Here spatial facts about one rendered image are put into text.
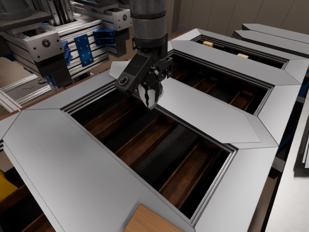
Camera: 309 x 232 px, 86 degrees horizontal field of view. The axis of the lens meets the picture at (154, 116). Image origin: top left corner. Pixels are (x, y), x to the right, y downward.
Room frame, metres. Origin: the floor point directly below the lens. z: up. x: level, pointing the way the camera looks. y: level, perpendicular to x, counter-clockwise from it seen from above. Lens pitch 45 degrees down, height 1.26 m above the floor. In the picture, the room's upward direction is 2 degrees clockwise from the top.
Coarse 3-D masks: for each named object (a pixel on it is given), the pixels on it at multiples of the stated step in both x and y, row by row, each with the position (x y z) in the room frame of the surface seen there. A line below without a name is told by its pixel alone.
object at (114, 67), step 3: (117, 63) 0.78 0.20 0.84; (120, 63) 0.78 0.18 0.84; (123, 63) 0.79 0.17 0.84; (126, 63) 0.79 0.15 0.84; (111, 66) 0.75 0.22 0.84; (114, 66) 0.75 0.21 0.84; (117, 66) 0.75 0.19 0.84; (120, 66) 0.75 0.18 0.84; (123, 66) 0.75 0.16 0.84; (111, 69) 0.72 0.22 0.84; (114, 69) 0.72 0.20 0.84; (117, 69) 0.72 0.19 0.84; (111, 72) 0.69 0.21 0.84
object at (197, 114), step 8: (208, 96) 0.54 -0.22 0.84; (200, 104) 0.48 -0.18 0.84; (208, 104) 0.49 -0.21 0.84; (216, 104) 0.49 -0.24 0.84; (184, 112) 0.44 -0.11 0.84; (192, 112) 0.44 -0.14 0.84; (200, 112) 0.44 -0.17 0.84; (208, 112) 0.44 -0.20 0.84; (184, 120) 0.40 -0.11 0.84; (192, 120) 0.40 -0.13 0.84; (200, 120) 0.40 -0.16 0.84
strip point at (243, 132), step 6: (240, 120) 0.41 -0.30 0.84; (246, 120) 0.41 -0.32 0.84; (234, 126) 0.38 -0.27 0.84; (240, 126) 0.38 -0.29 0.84; (246, 126) 0.38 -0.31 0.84; (234, 132) 0.35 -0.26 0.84; (240, 132) 0.35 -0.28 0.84; (246, 132) 0.35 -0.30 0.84; (252, 132) 0.35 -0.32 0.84; (228, 138) 0.33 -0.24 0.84; (234, 138) 0.33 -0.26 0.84; (240, 138) 0.33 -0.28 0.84; (246, 138) 0.33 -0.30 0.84; (252, 138) 0.33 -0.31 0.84; (258, 138) 0.33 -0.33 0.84
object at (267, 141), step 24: (240, 48) 1.06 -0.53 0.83; (96, 96) 0.54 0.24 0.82; (264, 96) 0.58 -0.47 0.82; (72, 120) 0.39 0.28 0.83; (0, 144) 0.28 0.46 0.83; (216, 144) 0.32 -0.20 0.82; (240, 144) 0.31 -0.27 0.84; (264, 144) 0.31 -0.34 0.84; (48, 216) 0.10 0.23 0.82; (192, 216) 0.11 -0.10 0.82
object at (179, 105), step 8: (192, 88) 0.59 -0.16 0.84; (176, 96) 0.53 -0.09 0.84; (184, 96) 0.53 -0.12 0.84; (192, 96) 0.53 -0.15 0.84; (200, 96) 0.54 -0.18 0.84; (168, 104) 0.48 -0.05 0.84; (176, 104) 0.48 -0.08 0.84; (184, 104) 0.48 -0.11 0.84; (192, 104) 0.48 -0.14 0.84; (176, 112) 0.44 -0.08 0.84
